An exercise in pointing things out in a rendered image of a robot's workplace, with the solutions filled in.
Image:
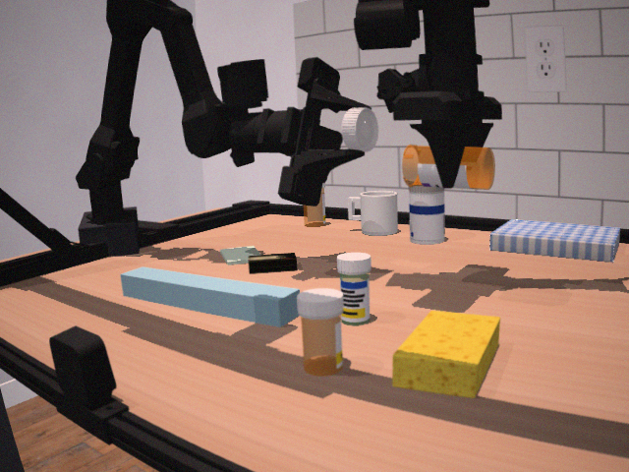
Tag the white pill bottle with label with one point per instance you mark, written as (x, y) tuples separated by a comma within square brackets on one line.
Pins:
[(354, 271)]

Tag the amber pill bottle with white cap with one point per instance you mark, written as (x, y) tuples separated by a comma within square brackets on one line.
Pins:
[(320, 310)]

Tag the grey tiled wall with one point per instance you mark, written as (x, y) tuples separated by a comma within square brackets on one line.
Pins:
[(559, 68)]

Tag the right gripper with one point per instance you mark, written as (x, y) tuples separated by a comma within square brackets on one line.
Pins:
[(452, 66)]

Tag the yellow sponge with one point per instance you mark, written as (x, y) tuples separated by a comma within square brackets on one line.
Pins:
[(448, 353)]

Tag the orange pill bottle with white cap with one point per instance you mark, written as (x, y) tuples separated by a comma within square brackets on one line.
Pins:
[(314, 216)]

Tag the white ceramic mug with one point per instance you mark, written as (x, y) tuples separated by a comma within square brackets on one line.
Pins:
[(379, 215)]

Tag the translucent orange pill bottle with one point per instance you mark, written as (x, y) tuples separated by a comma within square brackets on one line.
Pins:
[(476, 171)]

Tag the white can with blue stripe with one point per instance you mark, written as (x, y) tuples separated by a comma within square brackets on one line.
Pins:
[(427, 217)]

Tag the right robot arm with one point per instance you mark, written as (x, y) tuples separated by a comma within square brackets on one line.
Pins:
[(382, 24)]

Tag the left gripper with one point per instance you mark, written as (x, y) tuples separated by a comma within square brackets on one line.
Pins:
[(277, 131)]

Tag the grey ribbed bottle cap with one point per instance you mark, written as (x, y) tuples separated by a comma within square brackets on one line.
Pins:
[(360, 129)]

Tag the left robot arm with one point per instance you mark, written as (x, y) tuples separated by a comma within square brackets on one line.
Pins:
[(243, 86)]

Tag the light blue rectangular block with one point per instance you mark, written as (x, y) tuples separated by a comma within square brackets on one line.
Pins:
[(240, 300)]

